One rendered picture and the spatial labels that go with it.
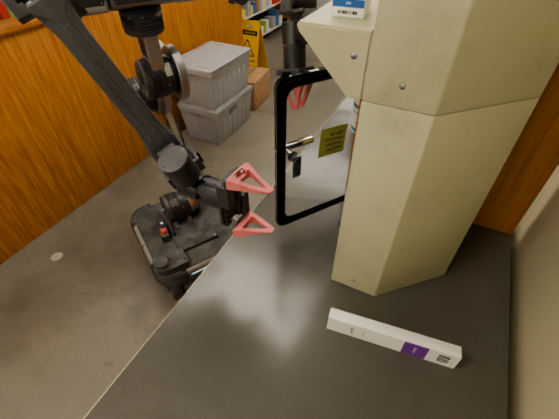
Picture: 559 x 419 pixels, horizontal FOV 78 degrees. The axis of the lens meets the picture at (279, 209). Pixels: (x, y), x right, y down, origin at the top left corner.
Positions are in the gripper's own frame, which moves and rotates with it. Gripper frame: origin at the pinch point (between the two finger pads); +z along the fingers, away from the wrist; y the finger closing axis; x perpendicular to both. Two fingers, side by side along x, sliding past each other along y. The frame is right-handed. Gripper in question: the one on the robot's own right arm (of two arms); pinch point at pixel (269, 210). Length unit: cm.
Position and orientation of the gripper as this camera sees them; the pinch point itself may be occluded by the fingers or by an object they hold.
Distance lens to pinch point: 64.7
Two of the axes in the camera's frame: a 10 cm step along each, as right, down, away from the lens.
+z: 8.9, 3.0, -3.5
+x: 4.6, -5.8, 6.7
